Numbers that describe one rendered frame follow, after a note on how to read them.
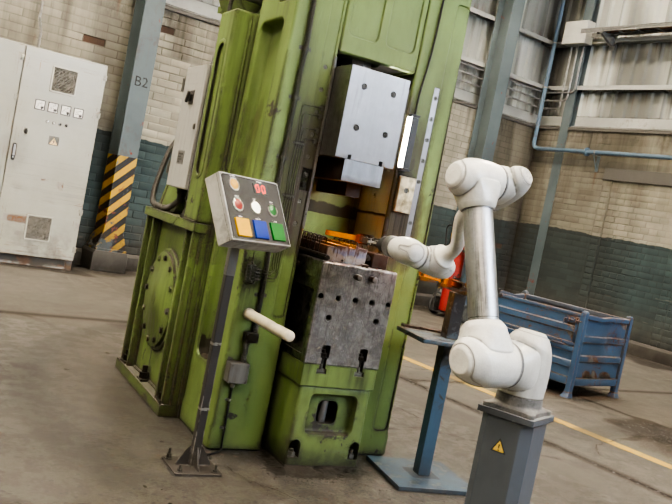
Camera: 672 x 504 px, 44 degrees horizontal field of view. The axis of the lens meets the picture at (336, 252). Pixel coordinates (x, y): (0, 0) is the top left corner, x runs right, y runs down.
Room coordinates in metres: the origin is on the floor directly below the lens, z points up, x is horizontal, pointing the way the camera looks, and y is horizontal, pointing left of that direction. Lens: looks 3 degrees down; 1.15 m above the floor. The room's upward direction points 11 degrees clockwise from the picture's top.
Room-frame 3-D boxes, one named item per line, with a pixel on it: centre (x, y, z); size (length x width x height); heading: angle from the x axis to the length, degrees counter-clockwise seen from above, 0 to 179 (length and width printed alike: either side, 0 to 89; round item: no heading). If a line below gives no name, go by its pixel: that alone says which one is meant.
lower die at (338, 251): (3.85, 0.05, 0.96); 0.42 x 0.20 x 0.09; 28
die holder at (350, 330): (3.88, 0.01, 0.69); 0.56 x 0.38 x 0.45; 28
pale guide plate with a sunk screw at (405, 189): (3.92, -0.26, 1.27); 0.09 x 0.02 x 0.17; 118
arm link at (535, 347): (2.77, -0.69, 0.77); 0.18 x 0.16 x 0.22; 126
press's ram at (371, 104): (3.87, 0.01, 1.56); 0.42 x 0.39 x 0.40; 28
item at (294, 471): (3.62, -0.07, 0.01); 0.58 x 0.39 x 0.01; 118
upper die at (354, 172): (3.85, 0.05, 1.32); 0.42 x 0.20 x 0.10; 28
